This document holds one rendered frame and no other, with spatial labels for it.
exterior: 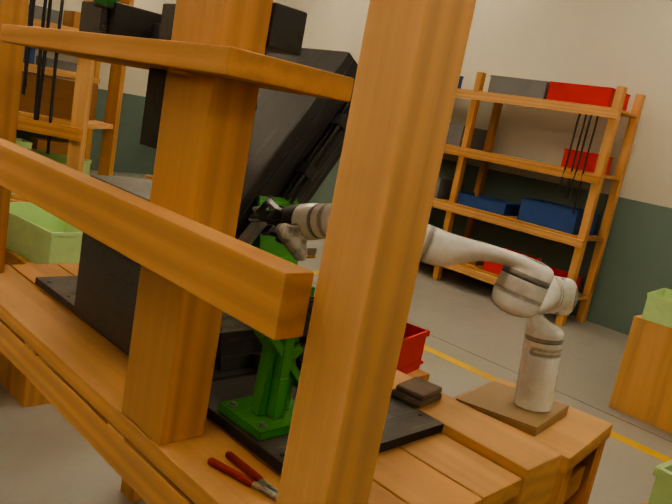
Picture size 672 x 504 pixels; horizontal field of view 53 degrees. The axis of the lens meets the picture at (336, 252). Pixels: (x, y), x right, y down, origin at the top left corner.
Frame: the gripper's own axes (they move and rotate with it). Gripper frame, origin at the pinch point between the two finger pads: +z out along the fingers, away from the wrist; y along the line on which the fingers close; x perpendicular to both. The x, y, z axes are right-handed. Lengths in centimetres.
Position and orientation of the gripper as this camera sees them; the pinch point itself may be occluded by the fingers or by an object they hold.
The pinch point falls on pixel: (261, 223)
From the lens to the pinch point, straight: 147.5
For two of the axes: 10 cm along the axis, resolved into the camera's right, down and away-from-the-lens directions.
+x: -5.1, 6.9, -5.1
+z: -7.1, 0.0, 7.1
